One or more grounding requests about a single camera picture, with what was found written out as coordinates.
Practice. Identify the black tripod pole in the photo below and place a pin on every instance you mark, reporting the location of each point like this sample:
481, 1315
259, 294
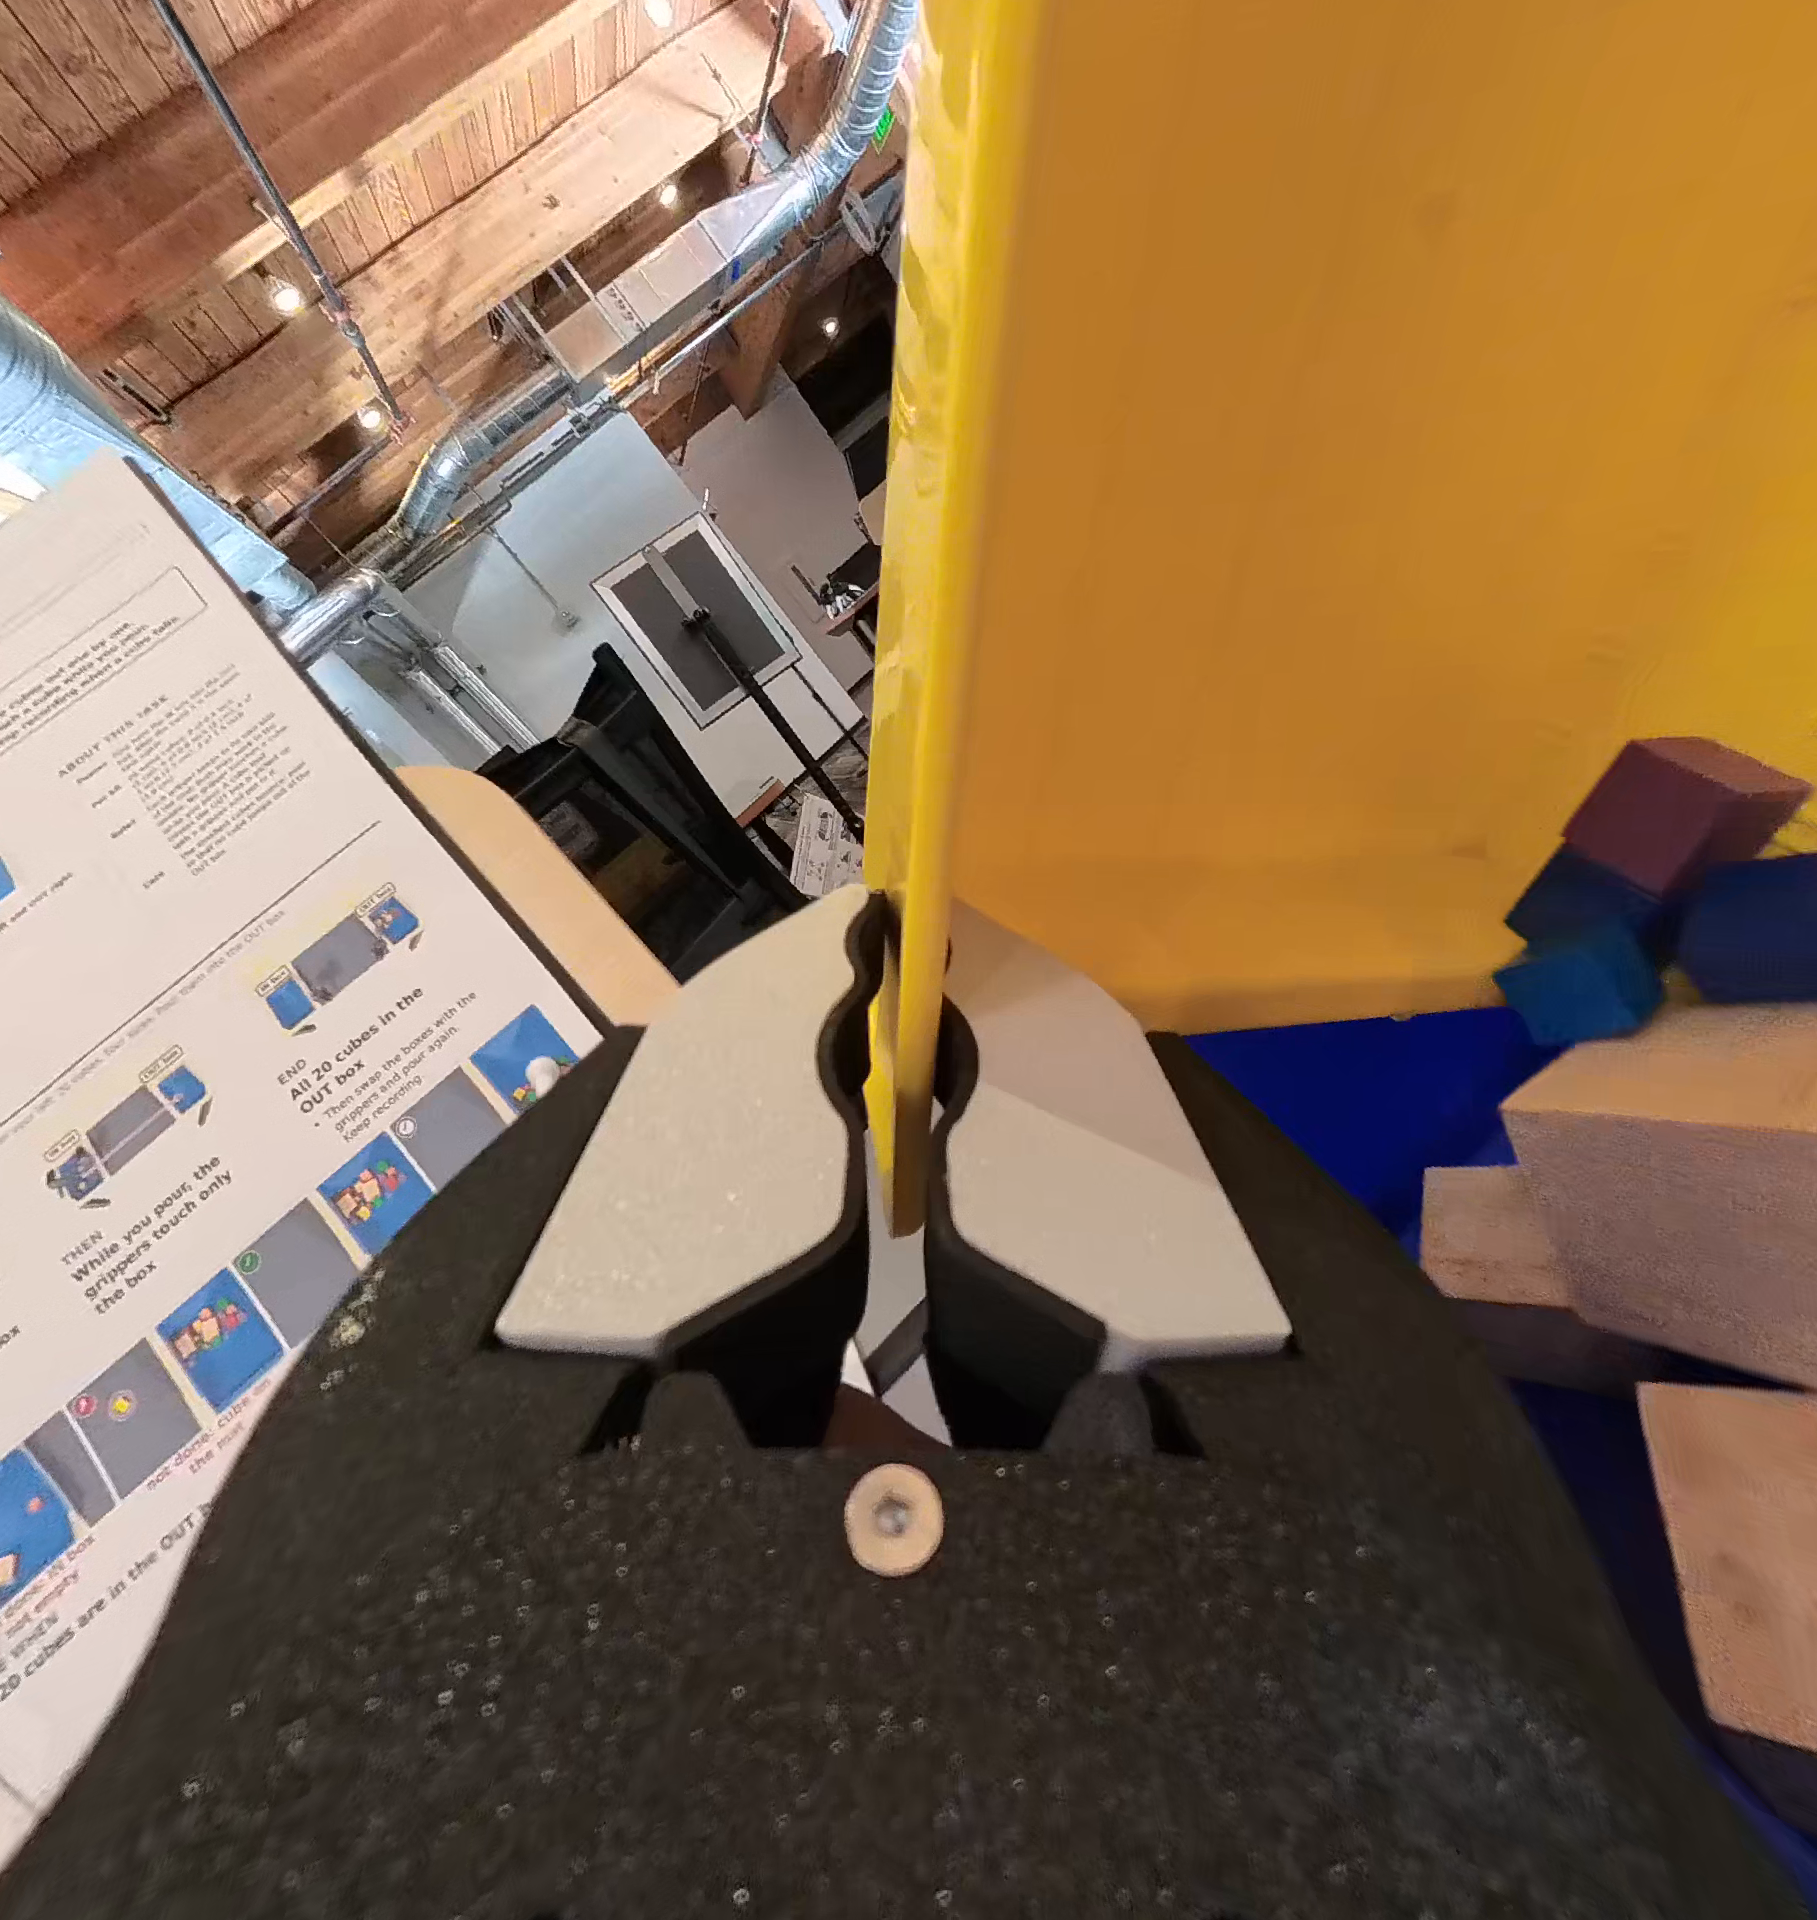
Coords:
758, 705

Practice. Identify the small blue cube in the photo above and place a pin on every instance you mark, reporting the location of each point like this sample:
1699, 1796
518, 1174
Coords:
1784, 929
1576, 900
1586, 983

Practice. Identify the pile of plain wooden cubes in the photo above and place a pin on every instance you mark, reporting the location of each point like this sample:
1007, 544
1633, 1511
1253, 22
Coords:
1706, 1199

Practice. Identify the white paper sheet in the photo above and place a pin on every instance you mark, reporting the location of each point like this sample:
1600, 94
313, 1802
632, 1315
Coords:
131, 974

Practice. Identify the black office chair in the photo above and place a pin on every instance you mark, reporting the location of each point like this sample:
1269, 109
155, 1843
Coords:
657, 811

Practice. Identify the white desk stand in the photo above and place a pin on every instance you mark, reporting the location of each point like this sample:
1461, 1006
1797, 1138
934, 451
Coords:
547, 1072

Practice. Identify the yellow plastic bin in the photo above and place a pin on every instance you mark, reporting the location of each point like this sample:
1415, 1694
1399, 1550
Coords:
1300, 451

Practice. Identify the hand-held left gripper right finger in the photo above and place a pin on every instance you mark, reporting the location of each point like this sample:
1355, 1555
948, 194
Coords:
1104, 1186

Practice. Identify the blue plastic bin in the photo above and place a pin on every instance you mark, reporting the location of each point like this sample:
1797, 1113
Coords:
1330, 1095

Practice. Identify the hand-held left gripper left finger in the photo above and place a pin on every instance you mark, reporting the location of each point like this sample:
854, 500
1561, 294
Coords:
686, 1186

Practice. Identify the white printed sheet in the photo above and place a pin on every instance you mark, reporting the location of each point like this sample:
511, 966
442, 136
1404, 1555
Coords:
825, 842

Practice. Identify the small purple cube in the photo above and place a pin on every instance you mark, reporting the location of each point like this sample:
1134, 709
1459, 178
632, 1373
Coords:
1669, 811

